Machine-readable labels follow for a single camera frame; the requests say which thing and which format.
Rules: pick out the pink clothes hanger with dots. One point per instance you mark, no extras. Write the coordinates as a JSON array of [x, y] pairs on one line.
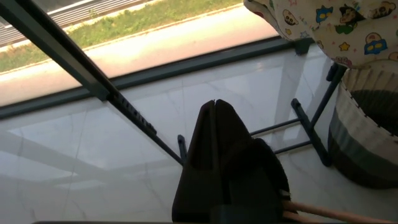
[[326, 213]]

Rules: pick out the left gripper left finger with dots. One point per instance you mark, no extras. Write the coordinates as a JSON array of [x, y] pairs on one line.
[[199, 186]]

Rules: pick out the window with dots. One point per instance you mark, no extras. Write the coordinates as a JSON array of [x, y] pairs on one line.
[[186, 67]]

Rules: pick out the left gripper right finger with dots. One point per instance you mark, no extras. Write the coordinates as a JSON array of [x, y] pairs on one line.
[[239, 174]]

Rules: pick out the white laundry basket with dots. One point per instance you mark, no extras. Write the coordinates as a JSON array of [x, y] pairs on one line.
[[357, 124]]

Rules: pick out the black clothes rack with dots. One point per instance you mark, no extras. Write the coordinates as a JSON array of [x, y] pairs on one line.
[[133, 115]]

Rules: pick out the cream printed garment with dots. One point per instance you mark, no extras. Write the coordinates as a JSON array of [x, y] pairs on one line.
[[326, 31]]

